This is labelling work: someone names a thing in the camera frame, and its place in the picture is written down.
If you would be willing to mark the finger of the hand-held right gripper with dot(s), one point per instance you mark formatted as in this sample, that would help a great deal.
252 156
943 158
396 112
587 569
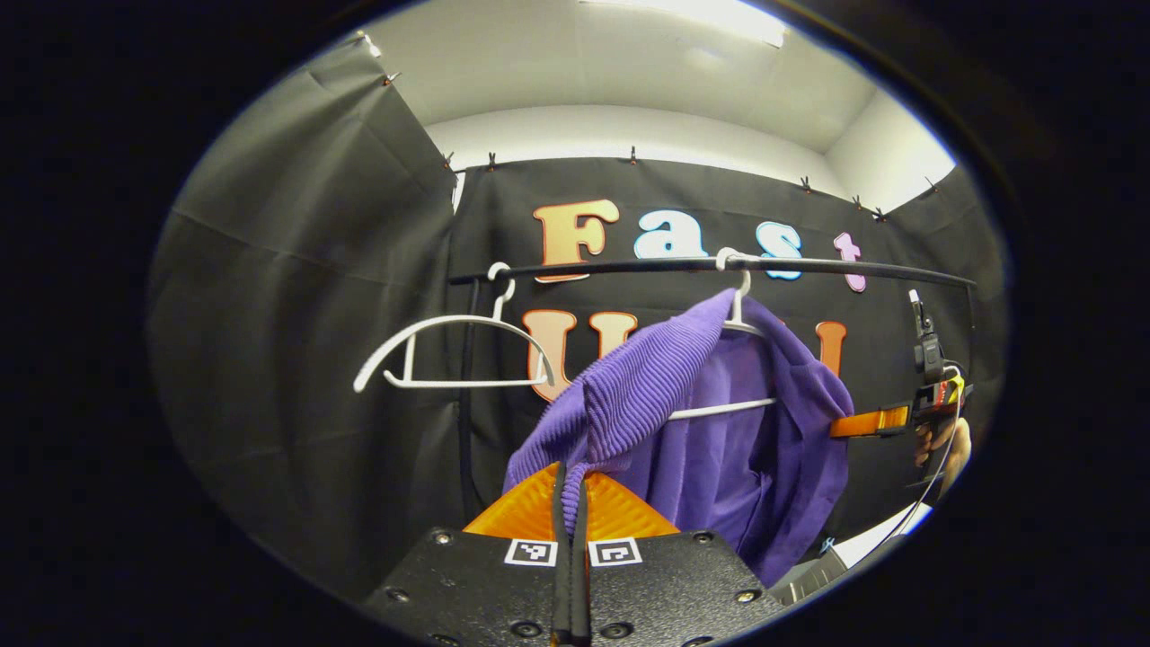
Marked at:
867 421

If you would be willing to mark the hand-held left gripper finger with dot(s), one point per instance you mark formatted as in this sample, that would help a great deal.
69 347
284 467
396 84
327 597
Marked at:
562 584
581 584

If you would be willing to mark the white plastic hanger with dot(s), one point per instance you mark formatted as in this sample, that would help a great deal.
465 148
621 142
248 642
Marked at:
738 305
467 384

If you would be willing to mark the black metal clothes rack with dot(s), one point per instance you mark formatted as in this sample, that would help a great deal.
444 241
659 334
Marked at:
647 265

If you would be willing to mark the black backdrop cloth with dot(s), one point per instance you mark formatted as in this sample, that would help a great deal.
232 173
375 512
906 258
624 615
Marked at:
296 314

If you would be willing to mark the long ceiling light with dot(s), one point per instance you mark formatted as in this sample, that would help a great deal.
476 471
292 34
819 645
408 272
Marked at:
719 13

